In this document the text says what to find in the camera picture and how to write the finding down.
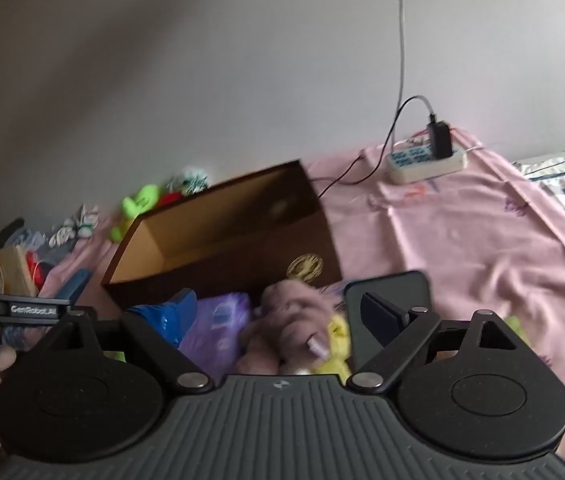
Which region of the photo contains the white panda plush toy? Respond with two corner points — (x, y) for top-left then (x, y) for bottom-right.
(166, 166), (210, 197)

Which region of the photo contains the pink bed sheet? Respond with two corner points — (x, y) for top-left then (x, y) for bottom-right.
(37, 127), (565, 476)

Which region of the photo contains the brown cardboard box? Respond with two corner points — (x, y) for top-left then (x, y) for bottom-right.
(101, 159), (344, 311)

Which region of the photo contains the thin black cable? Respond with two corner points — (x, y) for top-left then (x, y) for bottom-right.
(312, 96), (435, 206)

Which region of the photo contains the grey hanging cable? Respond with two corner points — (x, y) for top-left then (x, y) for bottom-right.
(393, 0), (409, 108)

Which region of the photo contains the neon green plush toy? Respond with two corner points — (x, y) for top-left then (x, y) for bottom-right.
(110, 185), (162, 242)

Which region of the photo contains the lime green plush toy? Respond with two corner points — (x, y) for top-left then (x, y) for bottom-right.
(506, 315), (534, 343)

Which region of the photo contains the black charger adapter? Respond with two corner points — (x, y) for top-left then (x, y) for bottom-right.
(427, 121), (455, 160)

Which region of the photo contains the white power strip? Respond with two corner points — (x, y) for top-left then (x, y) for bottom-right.
(387, 142), (469, 185)

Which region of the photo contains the dark flat rectangular object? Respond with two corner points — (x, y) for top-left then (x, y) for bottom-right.
(343, 270), (434, 373)

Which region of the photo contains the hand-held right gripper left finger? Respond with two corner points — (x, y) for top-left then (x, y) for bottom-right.
(37, 287), (213, 395)

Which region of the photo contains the pink plush toy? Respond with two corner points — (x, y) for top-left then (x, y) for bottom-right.
(237, 280), (345, 376)

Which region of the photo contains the yellow cardboard packet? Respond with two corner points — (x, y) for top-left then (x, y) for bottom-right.
(0, 246), (39, 297)

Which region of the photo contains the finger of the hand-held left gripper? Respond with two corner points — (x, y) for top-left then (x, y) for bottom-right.
(57, 269), (94, 307)

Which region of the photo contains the yellow plush toy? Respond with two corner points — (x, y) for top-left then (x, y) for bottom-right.
(311, 312), (354, 385)

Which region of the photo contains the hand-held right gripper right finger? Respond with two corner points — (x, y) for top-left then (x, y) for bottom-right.
(345, 291), (520, 393)

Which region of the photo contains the patterned grey cloth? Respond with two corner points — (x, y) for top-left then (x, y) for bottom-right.
(512, 151), (565, 221)

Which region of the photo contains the black curved object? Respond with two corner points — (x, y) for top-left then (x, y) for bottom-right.
(0, 217), (26, 254)

